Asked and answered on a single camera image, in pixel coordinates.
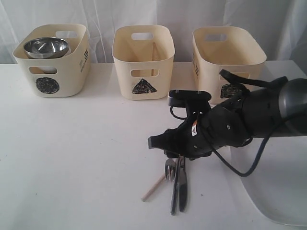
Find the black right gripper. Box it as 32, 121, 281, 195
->
148, 95, 252, 159

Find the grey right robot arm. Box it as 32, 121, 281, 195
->
148, 77, 307, 159

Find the steel table knife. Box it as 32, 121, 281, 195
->
178, 157, 188, 212

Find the cream bin with square mark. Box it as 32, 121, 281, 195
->
192, 26, 267, 104

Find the white curtain backdrop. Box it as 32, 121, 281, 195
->
0, 0, 307, 68

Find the stainless steel bowl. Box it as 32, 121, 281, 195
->
23, 37, 70, 59

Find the cream bin with circle mark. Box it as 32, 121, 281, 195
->
13, 23, 91, 97

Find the wooden chopstick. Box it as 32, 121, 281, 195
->
141, 175, 165, 202
151, 42, 156, 77

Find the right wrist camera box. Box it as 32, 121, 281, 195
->
168, 90, 212, 108

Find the steel spoon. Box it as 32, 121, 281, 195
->
170, 156, 180, 216

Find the cream bin with triangle mark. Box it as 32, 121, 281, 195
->
112, 25, 175, 100

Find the steel fork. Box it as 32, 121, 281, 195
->
165, 158, 176, 181

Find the white square plate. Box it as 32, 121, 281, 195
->
223, 137, 307, 230

